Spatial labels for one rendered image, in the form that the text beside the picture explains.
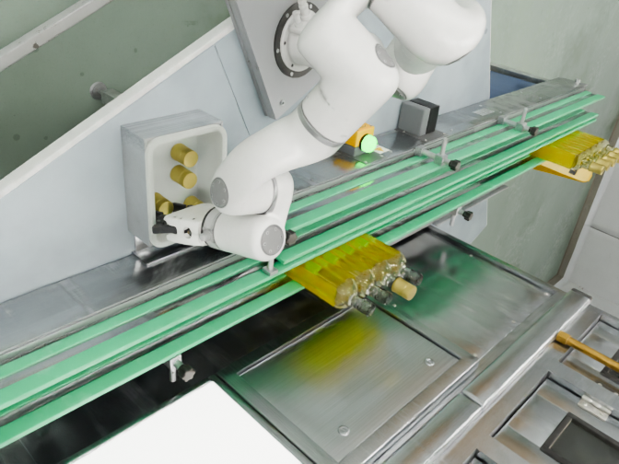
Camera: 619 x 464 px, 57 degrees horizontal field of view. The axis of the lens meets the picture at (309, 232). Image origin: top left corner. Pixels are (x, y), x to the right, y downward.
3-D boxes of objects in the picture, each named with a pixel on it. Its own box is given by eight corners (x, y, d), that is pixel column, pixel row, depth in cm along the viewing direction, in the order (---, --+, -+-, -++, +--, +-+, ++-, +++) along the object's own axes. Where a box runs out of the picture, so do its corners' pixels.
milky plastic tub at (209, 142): (128, 232, 114) (152, 252, 109) (120, 125, 102) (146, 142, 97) (200, 208, 125) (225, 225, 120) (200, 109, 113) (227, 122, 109)
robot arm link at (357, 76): (376, 119, 91) (312, 49, 91) (479, 17, 78) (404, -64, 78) (333, 150, 78) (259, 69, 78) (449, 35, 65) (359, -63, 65)
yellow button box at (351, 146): (332, 147, 150) (354, 157, 146) (335, 120, 147) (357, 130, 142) (349, 142, 155) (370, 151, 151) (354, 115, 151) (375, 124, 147)
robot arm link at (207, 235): (210, 260, 96) (199, 257, 97) (250, 243, 102) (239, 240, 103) (203, 217, 93) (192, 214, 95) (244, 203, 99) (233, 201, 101)
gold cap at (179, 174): (169, 167, 112) (181, 175, 110) (184, 162, 114) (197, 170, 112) (169, 183, 114) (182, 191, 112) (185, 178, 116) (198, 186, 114)
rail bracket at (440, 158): (411, 155, 156) (453, 173, 149) (416, 129, 152) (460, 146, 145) (419, 152, 159) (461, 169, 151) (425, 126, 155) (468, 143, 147)
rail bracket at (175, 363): (141, 362, 114) (181, 401, 107) (139, 336, 111) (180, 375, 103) (158, 353, 117) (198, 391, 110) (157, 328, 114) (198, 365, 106)
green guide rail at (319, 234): (259, 248, 124) (284, 265, 120) (259, 244, 124) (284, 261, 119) (578, 110, 238) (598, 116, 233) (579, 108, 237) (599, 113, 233)
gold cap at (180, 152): (169, 145, 110) (182, 153, 107) (185, 141, 112) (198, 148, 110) (170, 162, 112) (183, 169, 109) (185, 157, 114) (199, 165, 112)
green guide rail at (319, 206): (261, 218, 121) (286, 235, 116) (261, 214, 120) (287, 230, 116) (584, 92, 234) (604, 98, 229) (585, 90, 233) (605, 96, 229)
